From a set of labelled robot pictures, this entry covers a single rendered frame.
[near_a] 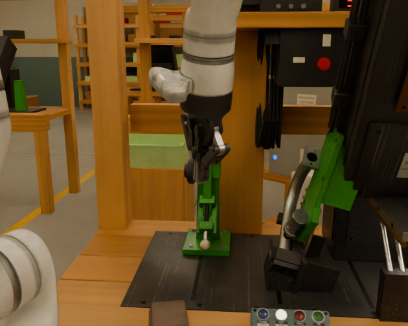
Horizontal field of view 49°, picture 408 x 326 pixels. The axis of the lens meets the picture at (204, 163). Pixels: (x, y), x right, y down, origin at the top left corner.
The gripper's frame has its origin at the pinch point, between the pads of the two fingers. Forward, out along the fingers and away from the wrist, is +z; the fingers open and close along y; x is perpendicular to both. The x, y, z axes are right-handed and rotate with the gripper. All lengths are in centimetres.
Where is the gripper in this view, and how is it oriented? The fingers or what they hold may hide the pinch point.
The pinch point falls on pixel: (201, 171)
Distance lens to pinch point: 70.3
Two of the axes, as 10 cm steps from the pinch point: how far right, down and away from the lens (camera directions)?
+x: -9.0, 1.8, -3.9
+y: -4.3, -4.8, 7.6
